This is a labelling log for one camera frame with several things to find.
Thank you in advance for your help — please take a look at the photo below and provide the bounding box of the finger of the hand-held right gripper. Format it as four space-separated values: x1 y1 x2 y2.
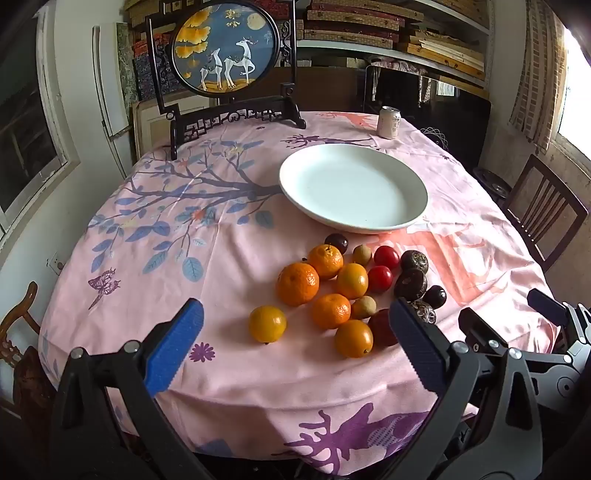
527 288 572 328
458 307 499 352

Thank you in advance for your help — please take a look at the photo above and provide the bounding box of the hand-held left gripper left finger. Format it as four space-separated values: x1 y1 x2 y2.
48 298 218 480

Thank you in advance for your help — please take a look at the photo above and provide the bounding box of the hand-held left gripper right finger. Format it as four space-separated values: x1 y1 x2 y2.
383 298 543 480

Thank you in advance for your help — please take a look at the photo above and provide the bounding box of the wrinkled brown passion fruit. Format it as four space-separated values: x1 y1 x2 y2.
394 269 427 302
412 300 437 325
400 250 429 274

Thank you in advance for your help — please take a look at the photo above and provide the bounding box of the dark red plum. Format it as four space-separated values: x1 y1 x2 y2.
368 308 399 348

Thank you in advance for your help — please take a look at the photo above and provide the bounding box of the smooth small orange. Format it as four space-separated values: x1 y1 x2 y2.
249 305 287 343
336 263 369 300
335 320 374 359

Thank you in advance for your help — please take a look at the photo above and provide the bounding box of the mandarin with stem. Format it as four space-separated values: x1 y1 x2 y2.
308 244 345 280

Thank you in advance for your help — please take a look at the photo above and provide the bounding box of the large bumpy mandarin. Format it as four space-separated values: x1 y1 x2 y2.
276 261 320 307

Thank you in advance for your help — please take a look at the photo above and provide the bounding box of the white round plate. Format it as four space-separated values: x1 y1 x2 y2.
279 144 428 235

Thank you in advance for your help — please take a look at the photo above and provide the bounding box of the red cherry tomato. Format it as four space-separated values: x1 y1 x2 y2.
368 265 393 293
373 246 400 270

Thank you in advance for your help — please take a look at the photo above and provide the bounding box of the dark slatted wooden chair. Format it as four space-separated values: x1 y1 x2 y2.
501 154 588 273

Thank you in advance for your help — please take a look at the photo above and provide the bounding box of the pink printed tablecloth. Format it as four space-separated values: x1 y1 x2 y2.
38 111 559 476

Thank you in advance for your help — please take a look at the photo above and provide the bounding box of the round black stool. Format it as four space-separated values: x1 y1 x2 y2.
473 167 512 200

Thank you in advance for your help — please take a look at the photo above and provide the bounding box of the carved brown wooden chair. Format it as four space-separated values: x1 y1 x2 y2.
0 281 56 416

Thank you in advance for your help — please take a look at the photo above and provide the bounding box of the bright window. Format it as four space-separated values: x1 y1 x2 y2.
556 28 591 148

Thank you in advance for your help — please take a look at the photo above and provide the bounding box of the white drink can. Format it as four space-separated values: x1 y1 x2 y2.
376 106 402 140

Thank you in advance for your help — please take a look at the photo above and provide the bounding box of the black cabinet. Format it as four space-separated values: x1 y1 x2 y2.
362 65 492 171

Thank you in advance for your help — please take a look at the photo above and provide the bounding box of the beige patterned curtain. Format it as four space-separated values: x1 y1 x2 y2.
508 0 568 155

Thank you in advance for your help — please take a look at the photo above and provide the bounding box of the white framed window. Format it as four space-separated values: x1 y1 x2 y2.
0 9 81 232

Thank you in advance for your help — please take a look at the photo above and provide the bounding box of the white leaning plank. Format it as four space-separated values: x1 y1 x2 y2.
92 25 132 178

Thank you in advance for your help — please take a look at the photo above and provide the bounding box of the shelf with stacked boxes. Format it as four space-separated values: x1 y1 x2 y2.
124 0 492 100

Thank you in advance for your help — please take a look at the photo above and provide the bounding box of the round deer table screen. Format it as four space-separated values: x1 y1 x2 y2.
145 0 307 161

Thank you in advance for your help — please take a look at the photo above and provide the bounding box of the wire mesh basket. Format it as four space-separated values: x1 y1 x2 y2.
418 126 451 151

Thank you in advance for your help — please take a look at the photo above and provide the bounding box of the beige leaning picture frame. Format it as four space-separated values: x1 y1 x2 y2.
132 99 222 160

